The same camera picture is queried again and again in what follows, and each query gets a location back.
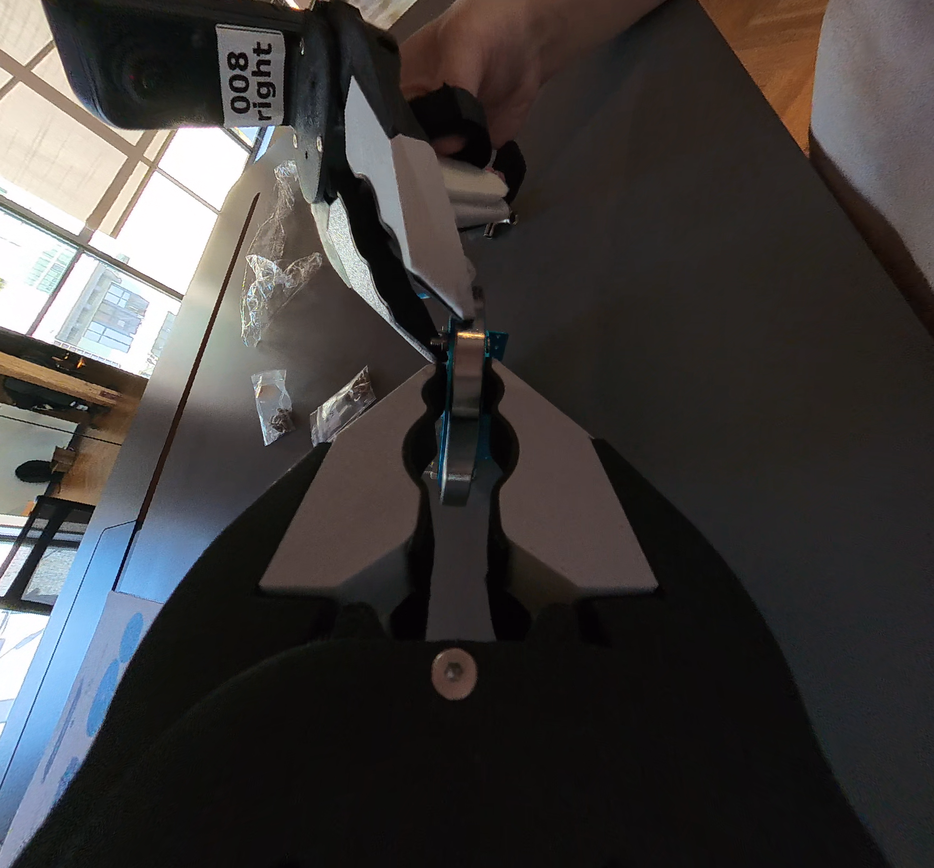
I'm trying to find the instruction sheet with blue drawings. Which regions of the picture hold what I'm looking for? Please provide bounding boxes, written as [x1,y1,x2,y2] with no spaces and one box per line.
[20,589,166,834]

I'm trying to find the blue disc with black rim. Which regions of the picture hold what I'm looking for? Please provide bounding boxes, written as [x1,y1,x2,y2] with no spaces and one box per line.
[434,319,509,509]

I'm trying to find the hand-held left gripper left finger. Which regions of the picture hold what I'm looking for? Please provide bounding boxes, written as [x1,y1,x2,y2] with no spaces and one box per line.
[257,364,443,600]

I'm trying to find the clear bag of dark screws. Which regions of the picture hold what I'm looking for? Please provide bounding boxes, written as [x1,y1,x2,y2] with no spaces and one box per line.
[249,368,296,449]

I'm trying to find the person's right forearm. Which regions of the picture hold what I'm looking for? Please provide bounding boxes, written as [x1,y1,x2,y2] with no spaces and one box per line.
[569,0,692,64]

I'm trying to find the long office table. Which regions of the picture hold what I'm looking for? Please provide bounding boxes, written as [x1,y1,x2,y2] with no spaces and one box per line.
[0,348,123,411]

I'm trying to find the large window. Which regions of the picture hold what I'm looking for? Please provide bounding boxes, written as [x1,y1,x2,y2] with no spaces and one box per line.
[0,0,353,381]

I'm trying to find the crumpled clear plastic wrap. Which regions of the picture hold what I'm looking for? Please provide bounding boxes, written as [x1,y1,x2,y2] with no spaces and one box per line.
[250,159,302,261]
[239,250,325,348]

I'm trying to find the person's right hand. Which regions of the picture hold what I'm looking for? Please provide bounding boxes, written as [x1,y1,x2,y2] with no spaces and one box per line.
[398,0,586,155]

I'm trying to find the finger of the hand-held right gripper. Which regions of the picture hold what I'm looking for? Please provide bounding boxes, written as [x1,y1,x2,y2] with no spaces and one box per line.
[308,181,448,367]
[341,76,477,322]

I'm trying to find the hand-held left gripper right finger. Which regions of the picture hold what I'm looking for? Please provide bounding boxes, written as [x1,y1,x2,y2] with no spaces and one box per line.
[487,363,661,610]

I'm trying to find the clear plastic parts bag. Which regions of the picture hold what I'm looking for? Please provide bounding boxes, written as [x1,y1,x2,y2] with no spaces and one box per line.
[307,364,378,447]

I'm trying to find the person's white t-shirt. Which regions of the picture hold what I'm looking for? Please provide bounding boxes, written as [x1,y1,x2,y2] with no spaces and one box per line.
[808,0,934,163]

